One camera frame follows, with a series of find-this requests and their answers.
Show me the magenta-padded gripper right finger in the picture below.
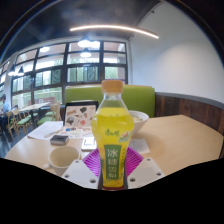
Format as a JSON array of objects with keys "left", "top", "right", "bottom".
[{"left": 123, "top": 147, "right": 166, "bottom": 190}]

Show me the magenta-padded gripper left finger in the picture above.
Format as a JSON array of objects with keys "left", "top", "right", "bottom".
[{"left": 61, "top": 148, "right": 102, "bottom": 190}]

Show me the yellow drink bottle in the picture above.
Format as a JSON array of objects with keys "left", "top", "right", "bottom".
[{"left": 90, "top": 79, "right": 136, "bottom": 190}]

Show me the white ribbed mug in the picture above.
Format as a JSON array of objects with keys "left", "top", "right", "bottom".
[{"left": 42, "top": 145, "right": 82, "bottom": 177}]

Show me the small dark box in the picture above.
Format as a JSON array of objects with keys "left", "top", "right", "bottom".
[{"left": 49, "top": 134, "right": 70, "bottom": 146}]

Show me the printed paper sheet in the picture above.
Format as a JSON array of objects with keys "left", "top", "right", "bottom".
[{"left": 54, "top": 125, "right": 95, "bottom": 140}]

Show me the white bowl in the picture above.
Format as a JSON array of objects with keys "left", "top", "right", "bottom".
[{"left": 128, "top": 110, "right": 150, "bottom": 135}]

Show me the white paper sheet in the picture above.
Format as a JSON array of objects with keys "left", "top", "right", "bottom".
[{"left": 27, "top": 120, "right": 64, "bottom": 141}]

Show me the sticker-covered black tablet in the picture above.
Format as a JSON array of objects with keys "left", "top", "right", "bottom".
[{"left": 63, "top": 100, "right": 100, "bottom": 129}]

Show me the green upholstered bench backrest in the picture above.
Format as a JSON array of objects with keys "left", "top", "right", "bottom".
[{"left": 64, "top": 84, "right": 156, "bottom": 118}]

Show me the group of green-seated wooden chairs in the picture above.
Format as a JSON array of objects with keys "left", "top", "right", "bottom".
[{"left": 4, "top": 101, "right": 64, "bottom": 134}]

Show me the wooden dining table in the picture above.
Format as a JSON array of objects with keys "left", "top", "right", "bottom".
[{"left": 18, "top": 102, "right": 51, "bottom": 121}]

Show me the large black-framed window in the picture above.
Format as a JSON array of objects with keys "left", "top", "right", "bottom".
[{"left": 9, "top": 40, "right": 129, "bottom": 108}]

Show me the person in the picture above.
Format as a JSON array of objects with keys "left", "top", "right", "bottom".
[{"left": 0, "top": 93, "right": 11, "bottom": 134}]

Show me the group of pendant lamps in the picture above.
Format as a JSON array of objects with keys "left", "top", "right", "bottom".
[{"left": 7, "top": 39, "right": 101, "bottom": 77}]

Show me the long curved ceiling light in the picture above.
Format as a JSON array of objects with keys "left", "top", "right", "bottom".
[{"left": 69, "top": 24, "right": 160, "bottom": 40}]

